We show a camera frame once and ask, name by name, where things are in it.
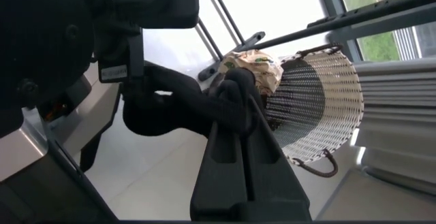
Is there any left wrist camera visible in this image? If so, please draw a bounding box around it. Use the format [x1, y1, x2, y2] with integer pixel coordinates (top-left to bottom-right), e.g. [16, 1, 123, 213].
[97, 29, 129, 84]

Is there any cream printed garment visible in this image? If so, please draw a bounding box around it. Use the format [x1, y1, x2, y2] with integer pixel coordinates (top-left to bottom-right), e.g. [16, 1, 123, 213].
[217, 49, 285, 96]

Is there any white laundry basket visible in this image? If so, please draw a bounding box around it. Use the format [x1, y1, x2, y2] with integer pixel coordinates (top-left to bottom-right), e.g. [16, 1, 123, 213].
[264, 43, 365, 179]

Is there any black clothes rack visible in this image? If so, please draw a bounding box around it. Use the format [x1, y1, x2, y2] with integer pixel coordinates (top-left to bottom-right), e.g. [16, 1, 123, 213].
[196, 0, 436, 82]

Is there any window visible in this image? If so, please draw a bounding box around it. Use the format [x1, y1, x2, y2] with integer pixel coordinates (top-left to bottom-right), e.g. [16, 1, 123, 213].
[313, 0, 436, 63]

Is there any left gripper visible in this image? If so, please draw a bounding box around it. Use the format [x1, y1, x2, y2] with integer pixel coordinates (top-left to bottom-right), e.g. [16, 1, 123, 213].
[91, 0, 200, 30]

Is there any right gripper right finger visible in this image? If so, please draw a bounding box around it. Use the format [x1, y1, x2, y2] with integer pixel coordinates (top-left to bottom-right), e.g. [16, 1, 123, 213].
[245, 95, 312, 221]

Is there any black garment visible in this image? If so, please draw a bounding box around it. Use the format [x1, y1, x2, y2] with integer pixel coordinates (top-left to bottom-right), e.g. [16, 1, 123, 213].
[121, 62, 264, 140]

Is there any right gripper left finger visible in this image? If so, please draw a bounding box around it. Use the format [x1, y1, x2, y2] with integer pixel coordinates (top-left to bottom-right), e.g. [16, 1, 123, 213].
[189, 121, 255, 221]

